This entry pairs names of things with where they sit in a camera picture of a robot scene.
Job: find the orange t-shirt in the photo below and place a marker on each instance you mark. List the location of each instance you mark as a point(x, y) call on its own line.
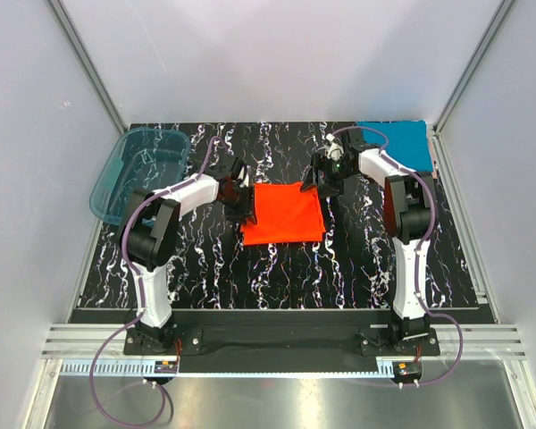
point(284, 214)

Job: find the small connector board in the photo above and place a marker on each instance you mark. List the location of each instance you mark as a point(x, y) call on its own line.
point(166, 367)
point(410, 369)

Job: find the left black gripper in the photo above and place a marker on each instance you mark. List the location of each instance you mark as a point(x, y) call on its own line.
point(247, 210)

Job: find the folded pink patterned t-shirt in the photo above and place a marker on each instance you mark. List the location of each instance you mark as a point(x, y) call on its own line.
point(433, 157)

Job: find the folded blue t-shirt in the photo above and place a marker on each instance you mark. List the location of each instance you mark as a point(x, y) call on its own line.
point(408, 142)

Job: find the right aluminium frame post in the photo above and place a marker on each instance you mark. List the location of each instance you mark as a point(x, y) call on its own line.
point(495, 25)

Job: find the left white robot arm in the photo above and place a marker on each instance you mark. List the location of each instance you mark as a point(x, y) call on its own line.
point(148, 234)

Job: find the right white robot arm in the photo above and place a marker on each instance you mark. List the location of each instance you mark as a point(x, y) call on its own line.
point(409, 217)

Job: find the aluminium frame post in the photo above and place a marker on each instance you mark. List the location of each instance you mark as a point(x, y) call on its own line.
point(70, 32)
point(495, 25)

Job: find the teal transparent plastic bin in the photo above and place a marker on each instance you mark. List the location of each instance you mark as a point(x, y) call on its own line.
point(142, 158)

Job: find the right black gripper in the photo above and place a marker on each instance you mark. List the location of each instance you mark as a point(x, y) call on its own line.
point(321, 164)

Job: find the left small connector board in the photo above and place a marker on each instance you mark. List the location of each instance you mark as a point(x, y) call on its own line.
point(166, 367)

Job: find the front aluminium rail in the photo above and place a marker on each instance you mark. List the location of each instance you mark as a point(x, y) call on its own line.
point(98, 349)

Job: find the left aluminium frame post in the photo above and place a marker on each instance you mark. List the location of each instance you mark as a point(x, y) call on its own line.
point(70, 32)

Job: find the right small connector board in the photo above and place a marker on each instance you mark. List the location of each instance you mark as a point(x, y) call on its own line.
point(410, 369)

